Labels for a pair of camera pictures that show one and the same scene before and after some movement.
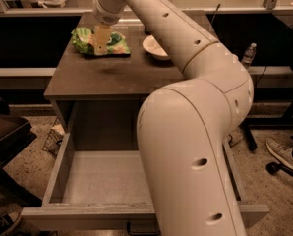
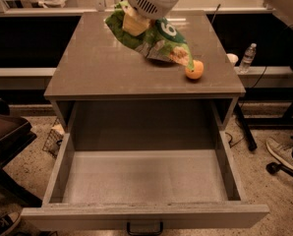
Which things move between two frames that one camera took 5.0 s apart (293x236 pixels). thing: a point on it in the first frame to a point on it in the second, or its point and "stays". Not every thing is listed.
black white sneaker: [0, 225] stays
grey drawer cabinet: [88, 93] stays
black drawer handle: [129, 232] stays
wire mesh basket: [54, 139] stays
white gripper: [104, 15] to [151, 3]
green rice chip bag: [83, 40] to [162, 40]
